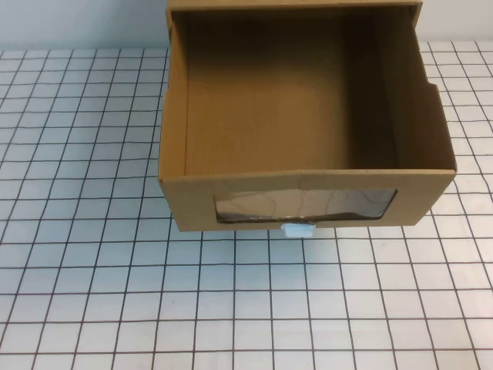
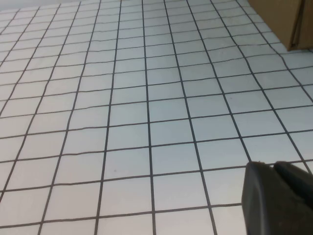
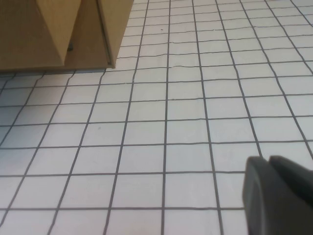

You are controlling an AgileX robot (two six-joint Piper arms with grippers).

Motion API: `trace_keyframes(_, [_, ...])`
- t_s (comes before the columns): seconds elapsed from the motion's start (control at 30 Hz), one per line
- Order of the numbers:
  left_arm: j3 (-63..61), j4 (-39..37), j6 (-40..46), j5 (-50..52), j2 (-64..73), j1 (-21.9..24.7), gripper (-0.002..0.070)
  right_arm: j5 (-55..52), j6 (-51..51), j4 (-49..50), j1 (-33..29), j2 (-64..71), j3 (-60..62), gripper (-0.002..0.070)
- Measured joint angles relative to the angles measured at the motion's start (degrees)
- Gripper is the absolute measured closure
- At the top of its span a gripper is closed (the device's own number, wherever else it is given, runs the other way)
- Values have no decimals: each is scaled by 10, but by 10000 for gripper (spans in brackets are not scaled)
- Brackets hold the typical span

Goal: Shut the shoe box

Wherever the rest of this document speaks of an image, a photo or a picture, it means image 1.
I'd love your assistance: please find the white plastic drawer handle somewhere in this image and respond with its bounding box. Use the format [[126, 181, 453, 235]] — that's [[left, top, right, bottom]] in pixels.
[[280, 222, 316, 240]]

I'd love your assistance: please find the brown cardboard box shell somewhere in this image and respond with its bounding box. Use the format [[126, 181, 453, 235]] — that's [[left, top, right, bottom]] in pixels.
[[166, 0, 424, 43]]

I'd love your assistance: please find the cardboard drawer with dark window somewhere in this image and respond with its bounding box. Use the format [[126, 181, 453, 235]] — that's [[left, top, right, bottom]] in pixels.
[[156, 9, 460, 235]]

